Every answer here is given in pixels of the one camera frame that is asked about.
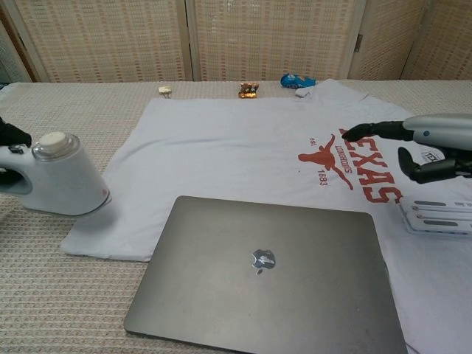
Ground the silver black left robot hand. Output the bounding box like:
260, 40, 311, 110
0, 117, 32, 149

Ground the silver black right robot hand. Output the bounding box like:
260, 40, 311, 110
338, 113, 472, 184

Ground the white garment steamer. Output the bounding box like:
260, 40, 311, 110
0, 131, 113, 218

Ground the white Texas Longhorns t-shirt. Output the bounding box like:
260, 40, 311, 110
60, 78, 472, 354

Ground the white folding laptop stand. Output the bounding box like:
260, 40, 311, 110
397, 198, 472, 236

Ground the beige woven tablecloth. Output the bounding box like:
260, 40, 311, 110
0, 78, 472, 354

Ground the woven beige folding screen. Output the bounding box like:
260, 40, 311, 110
0, 0, 472, 83

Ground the blue snack packet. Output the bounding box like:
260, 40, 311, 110
280, 72, 318, 90

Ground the orange brown snack packet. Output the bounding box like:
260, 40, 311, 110
237, 82, 262, 100

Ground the grey closed laptop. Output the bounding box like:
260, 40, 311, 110
123, 195, 409, 354

